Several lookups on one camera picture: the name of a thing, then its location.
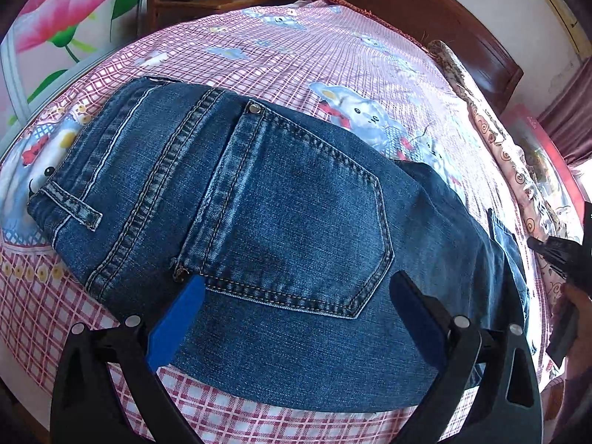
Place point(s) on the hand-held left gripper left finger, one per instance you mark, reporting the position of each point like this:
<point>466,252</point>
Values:
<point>178,323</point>

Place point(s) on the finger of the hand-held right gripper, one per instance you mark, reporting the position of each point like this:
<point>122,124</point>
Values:
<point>543,246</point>

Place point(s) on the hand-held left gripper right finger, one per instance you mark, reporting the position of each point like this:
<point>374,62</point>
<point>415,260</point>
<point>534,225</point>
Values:
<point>418,321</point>

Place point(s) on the blue denim pants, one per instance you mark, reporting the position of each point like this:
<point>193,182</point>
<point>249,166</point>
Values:
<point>286,222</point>

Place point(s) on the person's right hand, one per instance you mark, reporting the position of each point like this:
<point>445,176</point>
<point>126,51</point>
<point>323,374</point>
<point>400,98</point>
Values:
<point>583,333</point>

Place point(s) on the red picture box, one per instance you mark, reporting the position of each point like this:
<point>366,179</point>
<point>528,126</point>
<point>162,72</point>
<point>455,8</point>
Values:
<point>541,148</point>

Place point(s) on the beige swirl pattern quilt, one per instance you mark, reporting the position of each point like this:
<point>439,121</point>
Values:
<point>504,148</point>

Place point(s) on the dark red curtain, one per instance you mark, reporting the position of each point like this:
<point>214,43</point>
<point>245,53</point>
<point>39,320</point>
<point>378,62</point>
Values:
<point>573,111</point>

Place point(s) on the dark wooden headboard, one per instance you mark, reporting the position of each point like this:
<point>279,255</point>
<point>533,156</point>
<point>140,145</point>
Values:
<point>439,14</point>

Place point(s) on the pink checkered cartoon bed sheet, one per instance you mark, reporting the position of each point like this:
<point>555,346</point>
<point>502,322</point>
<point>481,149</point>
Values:
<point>300,55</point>

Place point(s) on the floral print wardrobe door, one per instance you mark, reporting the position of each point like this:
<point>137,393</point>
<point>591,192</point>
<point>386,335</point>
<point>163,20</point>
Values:
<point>55,0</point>

